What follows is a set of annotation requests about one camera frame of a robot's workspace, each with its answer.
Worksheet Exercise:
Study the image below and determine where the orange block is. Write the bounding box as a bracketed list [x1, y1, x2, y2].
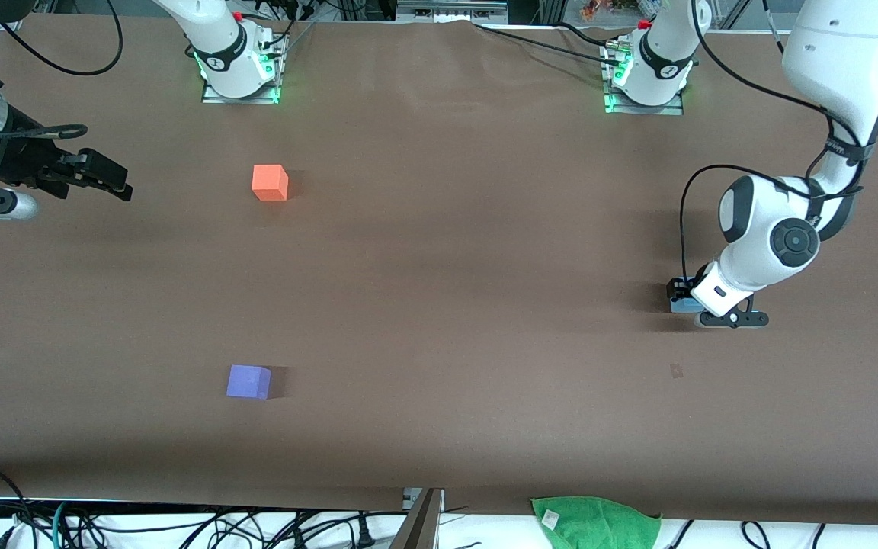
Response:
[252, 164, 290, 202]

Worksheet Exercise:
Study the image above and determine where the purple block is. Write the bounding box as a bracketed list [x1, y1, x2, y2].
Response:
[226, 364, 272, 400]

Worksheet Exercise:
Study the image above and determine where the brown table cover sheet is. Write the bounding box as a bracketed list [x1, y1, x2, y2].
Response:
[0, 14, 878, 527]

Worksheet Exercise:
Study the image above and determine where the green cloth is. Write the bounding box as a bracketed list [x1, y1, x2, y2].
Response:
[531, 496, 663, 549]

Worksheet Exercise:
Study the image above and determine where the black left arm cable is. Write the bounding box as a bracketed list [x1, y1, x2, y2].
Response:
[679, 0, 867, 284]

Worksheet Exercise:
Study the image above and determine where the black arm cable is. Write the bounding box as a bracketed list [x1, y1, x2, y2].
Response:
[0, 0, 124, 142]
[679, 0, 867, 284]

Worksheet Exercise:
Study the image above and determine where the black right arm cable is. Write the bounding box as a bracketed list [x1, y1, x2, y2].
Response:
[0, 0, 124, 142]

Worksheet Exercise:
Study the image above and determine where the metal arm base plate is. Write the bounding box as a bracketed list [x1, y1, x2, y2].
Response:
[604, 44, 685, 116]
[201, 37, 283, 104]

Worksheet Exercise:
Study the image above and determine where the black cable on table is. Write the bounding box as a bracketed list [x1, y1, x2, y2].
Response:
[473, 23, 623, 63]

